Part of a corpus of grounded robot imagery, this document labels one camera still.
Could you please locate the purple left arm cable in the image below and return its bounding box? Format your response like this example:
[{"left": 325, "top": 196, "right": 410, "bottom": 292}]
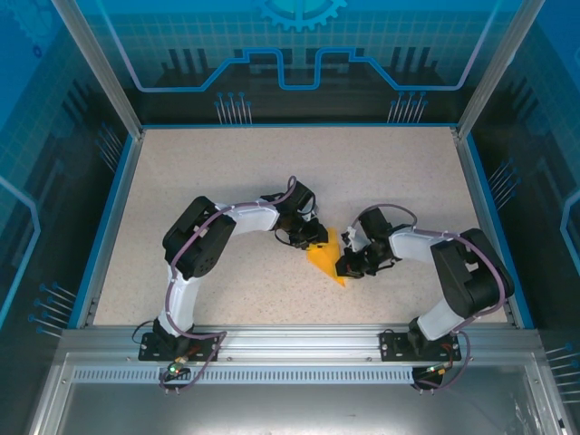
[{"left": 158, "top": 175, "right": 298, "bottom": 395}]

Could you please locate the cable connector with green light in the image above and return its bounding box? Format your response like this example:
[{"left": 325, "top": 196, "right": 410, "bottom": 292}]
[
  {"left": 165, "top": 355, "right": 190, "bottom": 378},
  {"left": 420, "top": 361, "right": 455, "bottom": 378}
]

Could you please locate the aluminium mounting rail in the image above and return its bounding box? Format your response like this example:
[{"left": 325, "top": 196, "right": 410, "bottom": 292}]
[{"left": 58, "top": 324, "right": 543, "bottom": 364}]

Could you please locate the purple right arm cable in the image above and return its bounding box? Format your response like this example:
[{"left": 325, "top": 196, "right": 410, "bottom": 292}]
[{"left": 348, "top": 203, "right": 516, "bottom": 393}]

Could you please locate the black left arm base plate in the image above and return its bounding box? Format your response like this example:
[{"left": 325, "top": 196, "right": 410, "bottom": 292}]
[{"left": 139, "top": 331, "right": 222, "bottom": 363}]

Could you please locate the yellow cloth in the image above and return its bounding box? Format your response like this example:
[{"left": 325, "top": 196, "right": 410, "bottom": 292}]
[{"left": 305, "top": 226, "right": 349, "bottom": 289}]

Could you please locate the slotted grey cable duct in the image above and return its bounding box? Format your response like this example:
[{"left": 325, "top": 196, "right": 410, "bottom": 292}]
[{"left": 72, "top": 367, "right": 416, "bottom": 383}]

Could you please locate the aluminium table side rail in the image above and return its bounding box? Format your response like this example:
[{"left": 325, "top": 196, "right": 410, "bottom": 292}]
[
  {"left": 74, "top": 129, "right": 146, "bottom": 330},
  {"left": 451, "top": 126, "right": 521, "bottom": 328}
]

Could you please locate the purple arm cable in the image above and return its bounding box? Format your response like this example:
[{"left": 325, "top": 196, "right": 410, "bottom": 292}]
[
  {"left": 348, "top": 203, "right": 516, "bottom": 393},
  {"left": 158, "top": 175, "right": 298, "bottom": 395}
]

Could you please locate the aluminium frame post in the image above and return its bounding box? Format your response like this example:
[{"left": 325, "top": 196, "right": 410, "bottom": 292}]
[
  {"left": 455, "top": 0, "right": 547, "bottom": 140},
  {"left": 52, "top": 0, "right": 146, "bottom": 138}
]

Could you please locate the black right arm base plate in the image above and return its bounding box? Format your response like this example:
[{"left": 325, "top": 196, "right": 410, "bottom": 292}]
[{"left": 379, "top": 329, "right": 462, "bottom": 363}]

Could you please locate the grey metal panel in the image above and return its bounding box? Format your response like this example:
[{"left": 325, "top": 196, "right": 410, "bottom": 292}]
[{"left": 26, "top": 353, "right": 567, "bottom": 435}]

